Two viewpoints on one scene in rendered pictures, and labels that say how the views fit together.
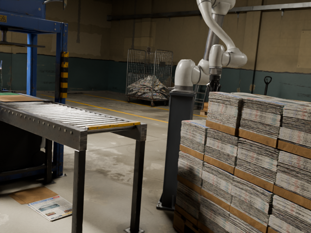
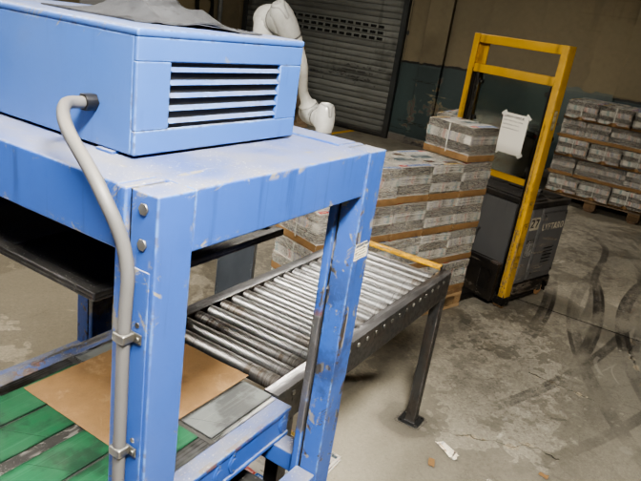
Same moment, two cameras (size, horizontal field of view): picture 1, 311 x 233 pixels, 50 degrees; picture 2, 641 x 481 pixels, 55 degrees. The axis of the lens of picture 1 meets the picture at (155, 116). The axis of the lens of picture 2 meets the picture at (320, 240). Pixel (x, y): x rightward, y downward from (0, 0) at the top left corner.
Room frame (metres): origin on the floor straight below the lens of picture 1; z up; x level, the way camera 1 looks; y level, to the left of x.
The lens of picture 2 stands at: (3.03, 2.86, 1.80)
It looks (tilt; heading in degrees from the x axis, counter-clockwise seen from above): 20 degrees down; 258
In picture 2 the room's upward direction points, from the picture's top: 9 degrees clockwise
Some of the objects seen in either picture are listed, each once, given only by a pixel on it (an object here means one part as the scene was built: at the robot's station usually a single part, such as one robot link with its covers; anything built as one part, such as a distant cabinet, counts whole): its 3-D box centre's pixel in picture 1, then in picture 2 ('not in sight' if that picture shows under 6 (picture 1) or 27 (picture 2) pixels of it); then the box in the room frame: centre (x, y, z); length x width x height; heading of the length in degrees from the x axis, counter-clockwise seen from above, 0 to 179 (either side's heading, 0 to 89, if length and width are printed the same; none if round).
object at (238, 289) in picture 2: (87, 117); (270, 286); (2.70, 0.56, 0.74); 1.34 x 0.05 x 0.12; 48
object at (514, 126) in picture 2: not in sight; (504, 124); (0.94, -1.23, 1.27); 0.57 x 0.01 x 0.65; 120
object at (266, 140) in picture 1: (280, 136); (390, 190); (1.84, -0.71, 0.86); 0.38 x 0.29 x 0.04; 118
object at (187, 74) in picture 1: (186, 72); not in sight; (2.79, -0.23, 1.17); 0.18 x 0.16 x 0.22; 110
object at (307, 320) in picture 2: (46, 111); (293, 316); (2.65, 0.88, 0.77); 0.47 x 0.05 x 0.05; 138
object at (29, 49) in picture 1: (31, 95); not in sight; (3.73, 1.42, 0.77); 0.09 x 0.09 x 1.55; 48
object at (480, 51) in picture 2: not in sight; (457, 155); (1.12, -1.50, 0.97); 0.09 x 0.09 x 1.75; 30
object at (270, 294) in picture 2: (51, 112); (302, 310); (2.61, 0.83, 0.77); 0.47 x 0.05 x 0.05; 138
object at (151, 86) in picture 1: (148, 77); not in sight; (10.47, 0.31, 0.85); 1.21 x 0.83 x 1.71; 48
